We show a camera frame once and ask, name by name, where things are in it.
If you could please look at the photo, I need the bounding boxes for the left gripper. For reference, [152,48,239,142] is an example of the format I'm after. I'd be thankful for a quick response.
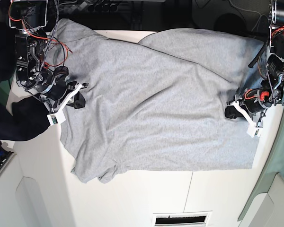
[224,88,272,119]

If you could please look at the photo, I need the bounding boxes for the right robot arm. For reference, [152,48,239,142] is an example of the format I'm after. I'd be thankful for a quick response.
[8,0,88,113]

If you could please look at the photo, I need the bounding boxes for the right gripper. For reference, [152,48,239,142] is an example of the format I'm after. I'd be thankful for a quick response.
[35,79,89,109]

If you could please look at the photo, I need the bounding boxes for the dark navy cloth pile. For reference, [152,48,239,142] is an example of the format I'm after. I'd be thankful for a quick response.
[0,22,50,141]

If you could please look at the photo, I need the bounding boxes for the grey cables on floor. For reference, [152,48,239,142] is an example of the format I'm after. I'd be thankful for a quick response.
[227,0,273,36]

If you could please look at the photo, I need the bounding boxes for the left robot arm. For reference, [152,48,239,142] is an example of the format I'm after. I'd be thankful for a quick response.
[225,0,284,119]

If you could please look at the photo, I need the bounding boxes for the black round stool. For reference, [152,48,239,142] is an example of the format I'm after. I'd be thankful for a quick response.
[213,13,246,33]

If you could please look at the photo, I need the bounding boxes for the grey t-shirt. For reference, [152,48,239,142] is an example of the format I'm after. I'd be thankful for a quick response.
[56,19,262,183]

